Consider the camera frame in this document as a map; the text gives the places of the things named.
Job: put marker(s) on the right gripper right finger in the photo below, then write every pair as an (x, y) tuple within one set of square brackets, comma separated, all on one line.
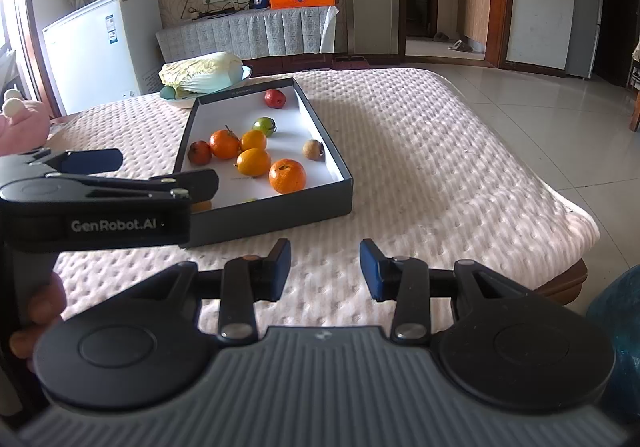
[(405, 281)]

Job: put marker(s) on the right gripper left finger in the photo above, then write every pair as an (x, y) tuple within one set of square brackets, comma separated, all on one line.
[(245, 281)]

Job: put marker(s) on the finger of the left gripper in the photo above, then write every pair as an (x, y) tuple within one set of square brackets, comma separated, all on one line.
[(80, 161), (155, 187)]

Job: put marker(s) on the green tomato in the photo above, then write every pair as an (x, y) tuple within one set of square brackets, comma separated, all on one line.
[(266, 125)]

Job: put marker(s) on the red tomato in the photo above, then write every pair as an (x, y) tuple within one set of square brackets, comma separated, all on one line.
[(274, 99)]

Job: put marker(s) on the brown kiwi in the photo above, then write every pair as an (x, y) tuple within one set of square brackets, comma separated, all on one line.
[(313, 150)]

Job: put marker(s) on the wooden kitchen cabinet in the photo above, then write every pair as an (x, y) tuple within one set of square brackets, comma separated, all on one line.
[(473, 22)]

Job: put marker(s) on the person's left hand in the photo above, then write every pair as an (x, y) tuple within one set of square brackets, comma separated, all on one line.
[(44, 311)]

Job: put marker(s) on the reddish orange fruit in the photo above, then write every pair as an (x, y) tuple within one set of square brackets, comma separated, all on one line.
[(199, 154)]

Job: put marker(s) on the orange with stem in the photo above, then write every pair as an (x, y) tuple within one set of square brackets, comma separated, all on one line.
[(224, 144)]

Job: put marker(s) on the pink plush toy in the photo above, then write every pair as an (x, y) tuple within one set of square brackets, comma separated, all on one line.
[(25, 124)]

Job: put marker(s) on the small yellow orange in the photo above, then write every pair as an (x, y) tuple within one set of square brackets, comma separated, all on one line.
[(253, 139)]

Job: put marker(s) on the dark grey cardboard box tray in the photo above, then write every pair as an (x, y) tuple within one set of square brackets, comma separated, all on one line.
[(246, 207)]

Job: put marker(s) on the large orange in box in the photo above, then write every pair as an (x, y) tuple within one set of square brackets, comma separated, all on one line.
[(287, 176)]

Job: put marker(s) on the light blue plate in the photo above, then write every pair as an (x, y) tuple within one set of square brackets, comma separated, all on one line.
[(185, 99)]

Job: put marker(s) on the napa cabbage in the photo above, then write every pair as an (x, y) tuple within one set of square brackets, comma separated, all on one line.
[(216, 69)]

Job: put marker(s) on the white chest freezer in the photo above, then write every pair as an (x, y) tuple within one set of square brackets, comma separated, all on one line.
[(105, 51)]

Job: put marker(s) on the pink quilted table cover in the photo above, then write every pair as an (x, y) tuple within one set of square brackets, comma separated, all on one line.
[(430, 181)]

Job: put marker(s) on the cabinet with grey cloth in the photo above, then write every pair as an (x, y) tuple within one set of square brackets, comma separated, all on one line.
[(253, 34)]

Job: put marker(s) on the teal round object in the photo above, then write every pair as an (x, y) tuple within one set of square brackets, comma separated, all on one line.
[(616, 310)]

